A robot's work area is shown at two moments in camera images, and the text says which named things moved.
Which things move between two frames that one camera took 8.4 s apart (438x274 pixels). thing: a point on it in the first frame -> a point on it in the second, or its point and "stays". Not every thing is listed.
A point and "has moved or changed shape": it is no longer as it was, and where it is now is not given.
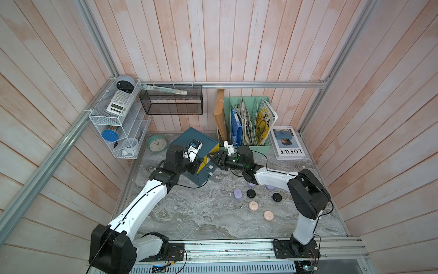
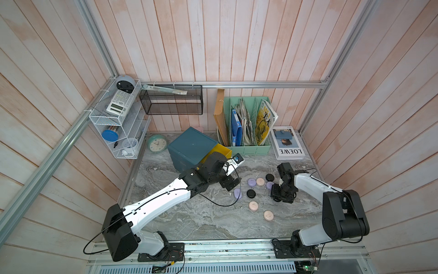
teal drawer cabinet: x=209 y=145 stays
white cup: x=129 y=144 stays
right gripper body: x=229 y=162 -> x=282 y=192
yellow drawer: x=207 y=158 has moved or changed shape
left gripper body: x=191 y=167 -> x=225 y=180
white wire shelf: x=117 y=111 stays
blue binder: x=236 y=128 stays
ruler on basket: x=164 y=89 stays
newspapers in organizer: x=247 y=126 stays
